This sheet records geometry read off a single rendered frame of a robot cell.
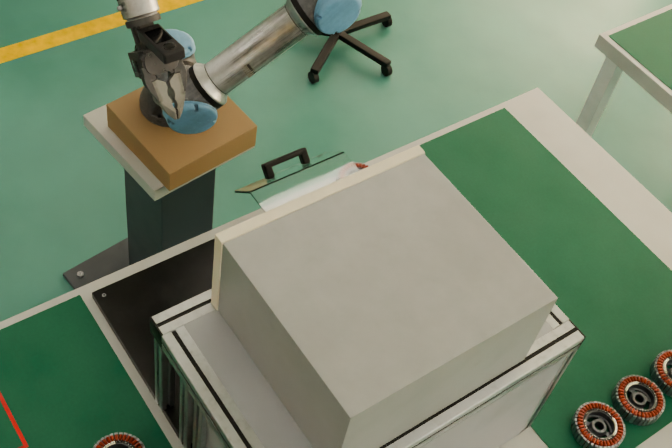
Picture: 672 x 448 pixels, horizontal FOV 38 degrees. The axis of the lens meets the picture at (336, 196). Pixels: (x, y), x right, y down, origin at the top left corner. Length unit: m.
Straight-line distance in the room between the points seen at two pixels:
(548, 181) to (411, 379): 1.23
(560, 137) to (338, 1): 0.91
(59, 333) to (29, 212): 1.22
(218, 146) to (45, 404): 0.76
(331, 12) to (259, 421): 0.92
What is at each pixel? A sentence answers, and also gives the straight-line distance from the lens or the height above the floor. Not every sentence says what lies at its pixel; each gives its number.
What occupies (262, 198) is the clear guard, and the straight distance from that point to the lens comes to 2.00.
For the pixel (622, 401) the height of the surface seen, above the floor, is 0.78.
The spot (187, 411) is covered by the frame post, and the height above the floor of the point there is 0.93.
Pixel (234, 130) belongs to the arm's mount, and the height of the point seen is 0.82.
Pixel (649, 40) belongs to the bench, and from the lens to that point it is 3.21.
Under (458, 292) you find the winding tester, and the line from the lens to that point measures 1.61.
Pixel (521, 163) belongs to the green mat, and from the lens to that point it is 2.65.
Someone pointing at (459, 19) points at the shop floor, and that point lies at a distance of 4.27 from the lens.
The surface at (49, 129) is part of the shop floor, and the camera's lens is 3.61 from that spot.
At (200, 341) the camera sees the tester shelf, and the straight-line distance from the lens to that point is 1.73.
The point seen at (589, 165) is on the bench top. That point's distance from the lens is 2.72.
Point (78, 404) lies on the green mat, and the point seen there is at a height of 0.75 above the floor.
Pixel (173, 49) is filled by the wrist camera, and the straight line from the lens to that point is 1.89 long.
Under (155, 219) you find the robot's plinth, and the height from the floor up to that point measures 0.48.
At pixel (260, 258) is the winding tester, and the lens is 1.59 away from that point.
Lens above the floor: 2.59
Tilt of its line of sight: 49 degrees down
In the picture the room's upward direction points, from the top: 12 degrees clockwise
